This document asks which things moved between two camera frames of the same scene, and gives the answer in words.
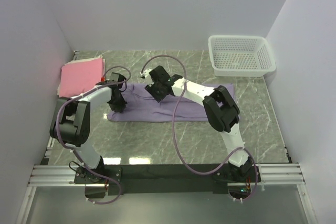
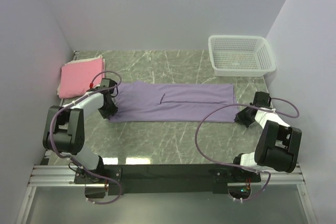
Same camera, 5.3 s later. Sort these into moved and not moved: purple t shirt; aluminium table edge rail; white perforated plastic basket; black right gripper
Moved: black right gripper
Not moved: purple t shirt; white perforated plastic basket; aluminium table edge rail
